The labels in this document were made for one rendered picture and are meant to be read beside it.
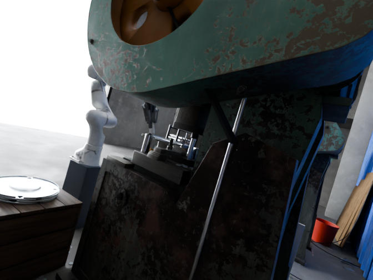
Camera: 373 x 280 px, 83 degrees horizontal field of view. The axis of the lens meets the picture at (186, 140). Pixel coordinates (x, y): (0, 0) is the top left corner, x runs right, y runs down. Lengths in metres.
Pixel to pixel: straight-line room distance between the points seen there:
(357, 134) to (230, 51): 5.51
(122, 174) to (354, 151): 5.40
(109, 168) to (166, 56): 0.63
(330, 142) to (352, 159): 3.68
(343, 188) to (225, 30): 5.47
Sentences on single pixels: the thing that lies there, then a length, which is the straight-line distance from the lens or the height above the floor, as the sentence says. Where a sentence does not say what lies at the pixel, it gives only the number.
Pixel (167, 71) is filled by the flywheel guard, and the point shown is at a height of 1.00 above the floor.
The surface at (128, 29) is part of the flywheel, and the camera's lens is 1.01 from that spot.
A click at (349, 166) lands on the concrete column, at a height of 1.20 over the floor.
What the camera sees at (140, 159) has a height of 0.68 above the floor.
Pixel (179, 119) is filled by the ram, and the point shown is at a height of 0.91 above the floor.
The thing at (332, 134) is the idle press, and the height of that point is 1.21.
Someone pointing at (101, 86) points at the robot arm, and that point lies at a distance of 1.70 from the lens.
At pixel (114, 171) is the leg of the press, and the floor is 0.58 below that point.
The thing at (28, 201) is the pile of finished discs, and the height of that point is 0.36.
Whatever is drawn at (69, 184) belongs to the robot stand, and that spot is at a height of 0.29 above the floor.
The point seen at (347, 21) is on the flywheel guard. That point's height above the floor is 1.12.
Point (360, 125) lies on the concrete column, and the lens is 6.01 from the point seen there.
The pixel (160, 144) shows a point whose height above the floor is 0.75.
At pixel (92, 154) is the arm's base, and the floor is 0.53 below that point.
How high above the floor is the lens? 0.84
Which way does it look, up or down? 1 degrees down
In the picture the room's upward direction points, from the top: 16 degrees clockwise
